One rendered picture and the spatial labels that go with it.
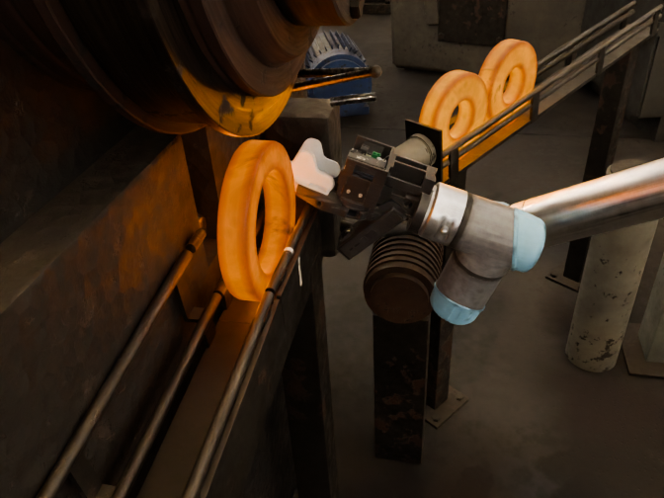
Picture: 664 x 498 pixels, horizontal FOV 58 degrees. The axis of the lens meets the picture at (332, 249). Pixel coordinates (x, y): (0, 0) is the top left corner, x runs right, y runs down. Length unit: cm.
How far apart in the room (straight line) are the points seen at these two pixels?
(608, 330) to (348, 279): 74
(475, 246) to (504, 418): 76
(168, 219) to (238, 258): 8
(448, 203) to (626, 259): 72
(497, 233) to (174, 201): 39
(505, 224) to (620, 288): 72
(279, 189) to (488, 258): 28
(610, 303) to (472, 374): 36
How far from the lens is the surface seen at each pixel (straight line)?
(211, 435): 55
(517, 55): 117
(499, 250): 78
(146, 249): 60
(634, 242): 141
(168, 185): 63
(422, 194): 76
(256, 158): 64
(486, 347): 164
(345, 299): 176
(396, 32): 347
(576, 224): 89
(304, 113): 86
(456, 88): 104
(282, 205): 76
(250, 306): 73
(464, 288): 83
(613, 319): 153
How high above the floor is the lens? 112
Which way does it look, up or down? 34 degrees down
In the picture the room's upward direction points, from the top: 4 degrees counter-clockwise
